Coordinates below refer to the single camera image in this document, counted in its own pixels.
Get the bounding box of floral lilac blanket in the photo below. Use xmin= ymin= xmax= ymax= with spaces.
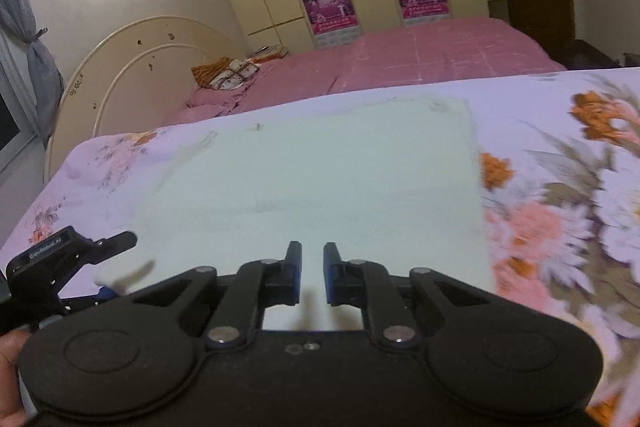
xmin=0 ymin=67 xmax=640 ymax=427

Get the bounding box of window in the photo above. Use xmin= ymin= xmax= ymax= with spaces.
xmin=0 ymin=32 xmax=40 ymax=174

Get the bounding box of pink checked bed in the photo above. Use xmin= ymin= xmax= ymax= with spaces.
xmin=185 ymin=17 xmax=568 ymax=125

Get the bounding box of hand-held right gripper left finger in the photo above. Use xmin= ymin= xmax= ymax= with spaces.
xmin=132 ymin=241 xmax=303 ymax=351

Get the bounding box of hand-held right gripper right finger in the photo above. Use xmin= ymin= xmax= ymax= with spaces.
xmin=322 ymin=242 xmax=496 ymax=351

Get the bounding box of stack of books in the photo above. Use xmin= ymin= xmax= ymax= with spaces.
xmin=251 ymin=45 xmax=290 ymax=60

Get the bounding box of light green knit sweater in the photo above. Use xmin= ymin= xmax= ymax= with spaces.
xmin=95 ymin=94 xmax=496 ymax=333

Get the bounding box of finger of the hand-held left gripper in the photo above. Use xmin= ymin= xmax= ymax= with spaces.
xmin=60 ymin=287 xmax=117 ymax=314
xmin=82 ymin=231 xmax=138 ymax=268

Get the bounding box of orange patterned pillow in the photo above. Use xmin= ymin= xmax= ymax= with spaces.
xmin=192 ymin=56 xmax=262 ymax=92

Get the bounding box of grey curtain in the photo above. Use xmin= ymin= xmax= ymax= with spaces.
xmin=0 ymin=0 xmax=66 ymax=168

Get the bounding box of person's left hand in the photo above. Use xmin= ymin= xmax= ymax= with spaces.
xmin=0 ymin=331 xmax=31 ymax=423

